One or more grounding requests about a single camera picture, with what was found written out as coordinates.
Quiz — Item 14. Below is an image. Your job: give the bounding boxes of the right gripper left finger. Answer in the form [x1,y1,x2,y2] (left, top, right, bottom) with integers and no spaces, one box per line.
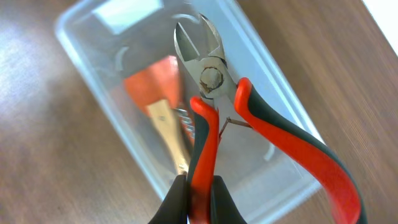
[149,175,188,224]

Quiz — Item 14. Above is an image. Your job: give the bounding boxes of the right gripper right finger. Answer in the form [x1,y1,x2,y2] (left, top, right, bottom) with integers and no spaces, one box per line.
[210,175,246,224]

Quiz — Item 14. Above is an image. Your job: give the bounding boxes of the orange bit holder strip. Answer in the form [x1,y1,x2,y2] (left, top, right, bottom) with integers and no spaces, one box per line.
[175,108,195,145]

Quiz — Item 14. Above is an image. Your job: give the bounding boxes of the orange scraper wooden handle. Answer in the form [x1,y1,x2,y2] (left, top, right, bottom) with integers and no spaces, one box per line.
[123,55,189,174]

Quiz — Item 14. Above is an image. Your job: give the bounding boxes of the red black cutting pliers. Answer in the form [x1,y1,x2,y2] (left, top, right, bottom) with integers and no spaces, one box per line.
[174,15,368,223]

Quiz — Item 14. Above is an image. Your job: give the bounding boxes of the clear plastic container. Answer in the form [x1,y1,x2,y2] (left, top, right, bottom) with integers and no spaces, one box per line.
[55,0,320,223]

